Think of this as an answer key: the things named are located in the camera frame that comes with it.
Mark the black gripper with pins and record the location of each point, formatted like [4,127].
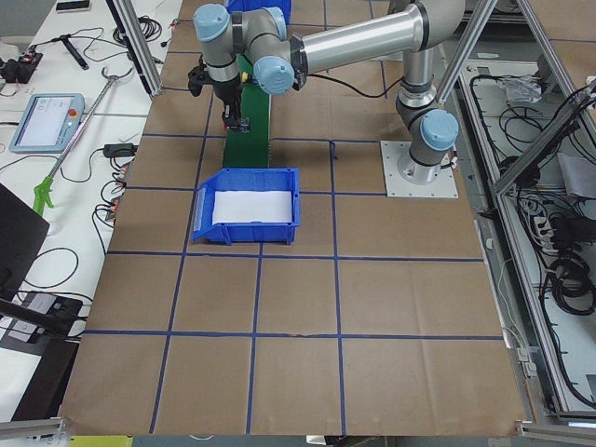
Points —
[226,92]

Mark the red push button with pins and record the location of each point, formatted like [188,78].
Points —
[242,124]

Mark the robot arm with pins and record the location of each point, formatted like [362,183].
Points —
[281,62]

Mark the green conveyor belt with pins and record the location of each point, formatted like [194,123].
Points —
[250,149]

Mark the left blue bin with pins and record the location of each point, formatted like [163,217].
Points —
[236,179]

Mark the blue bin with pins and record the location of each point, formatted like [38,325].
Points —
[248,5]
[236,179]

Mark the white foam left bin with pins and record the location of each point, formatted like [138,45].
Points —
[238,207]

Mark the right blue bin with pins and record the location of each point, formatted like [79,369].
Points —
[248,5]

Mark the black power adapter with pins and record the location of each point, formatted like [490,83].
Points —
[114,150]

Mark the teach pendant tablet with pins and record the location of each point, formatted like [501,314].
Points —
[48,123]

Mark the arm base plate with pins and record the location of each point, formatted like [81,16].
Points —
[406,179]

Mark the green handled grabber tool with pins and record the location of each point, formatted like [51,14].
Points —
[42,190]

